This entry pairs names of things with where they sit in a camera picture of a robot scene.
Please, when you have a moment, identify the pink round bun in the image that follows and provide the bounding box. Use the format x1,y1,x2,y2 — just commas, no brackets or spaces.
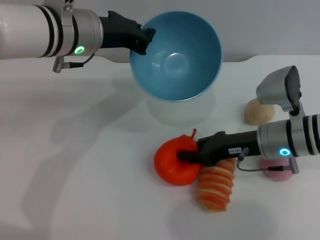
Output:
259,157,295,182

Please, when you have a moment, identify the blue bowl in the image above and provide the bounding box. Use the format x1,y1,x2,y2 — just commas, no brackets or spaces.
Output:
129,10,224,103

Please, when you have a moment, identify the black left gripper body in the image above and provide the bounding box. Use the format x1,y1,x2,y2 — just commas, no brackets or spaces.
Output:
98,10,144,51

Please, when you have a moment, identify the left arm cable with plug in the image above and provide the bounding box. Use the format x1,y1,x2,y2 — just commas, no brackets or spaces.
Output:
52,52,96,74

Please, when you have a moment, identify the beige round bun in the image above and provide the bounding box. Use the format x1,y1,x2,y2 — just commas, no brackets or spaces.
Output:
244,97,276,125

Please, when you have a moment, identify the right arm cable with plug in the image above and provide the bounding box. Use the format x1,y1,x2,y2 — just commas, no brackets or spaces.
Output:
235,147,300,175

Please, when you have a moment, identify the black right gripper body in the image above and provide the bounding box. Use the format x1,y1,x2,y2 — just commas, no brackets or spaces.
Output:
195,130,260,168

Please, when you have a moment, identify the orange white striped bread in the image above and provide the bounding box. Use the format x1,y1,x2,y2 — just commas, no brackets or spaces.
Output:
195,157,237,214

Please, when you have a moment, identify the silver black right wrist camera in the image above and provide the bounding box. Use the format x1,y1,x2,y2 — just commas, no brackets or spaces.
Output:
255,65,305,116

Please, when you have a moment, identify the arm cable with plug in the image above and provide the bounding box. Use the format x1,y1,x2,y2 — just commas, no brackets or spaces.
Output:
235,147,300,175
52,52,96,74

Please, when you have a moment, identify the orange toy fruit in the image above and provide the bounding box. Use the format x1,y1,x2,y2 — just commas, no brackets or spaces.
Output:
153,128,201,187

